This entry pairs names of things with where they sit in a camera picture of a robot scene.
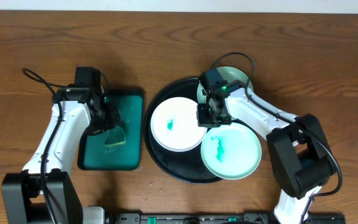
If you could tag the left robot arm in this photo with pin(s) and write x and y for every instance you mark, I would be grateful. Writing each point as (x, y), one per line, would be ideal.
(43, 191)

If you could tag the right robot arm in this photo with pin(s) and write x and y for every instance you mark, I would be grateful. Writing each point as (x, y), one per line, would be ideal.
(302, 162)

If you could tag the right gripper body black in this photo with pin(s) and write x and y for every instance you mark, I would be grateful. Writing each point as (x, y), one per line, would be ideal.
(205, 115)

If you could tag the rectangular black green tray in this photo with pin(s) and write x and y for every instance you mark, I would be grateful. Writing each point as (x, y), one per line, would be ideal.
(94, 155)

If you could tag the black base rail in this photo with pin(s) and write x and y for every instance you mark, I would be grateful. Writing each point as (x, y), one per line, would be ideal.
(254, 218)

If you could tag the round black tray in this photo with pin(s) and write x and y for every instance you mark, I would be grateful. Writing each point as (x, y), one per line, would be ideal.
(186, 166)

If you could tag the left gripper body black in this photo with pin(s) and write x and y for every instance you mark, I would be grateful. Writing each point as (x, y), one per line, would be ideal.
(111, 121)

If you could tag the white plate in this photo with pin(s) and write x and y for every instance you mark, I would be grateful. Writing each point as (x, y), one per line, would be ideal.
(174, 124)

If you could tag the green yellow sponge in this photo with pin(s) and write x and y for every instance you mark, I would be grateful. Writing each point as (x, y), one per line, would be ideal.
(116, 136)

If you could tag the mint plate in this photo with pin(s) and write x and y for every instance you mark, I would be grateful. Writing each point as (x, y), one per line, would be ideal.
(231, 151)
(235, 78)

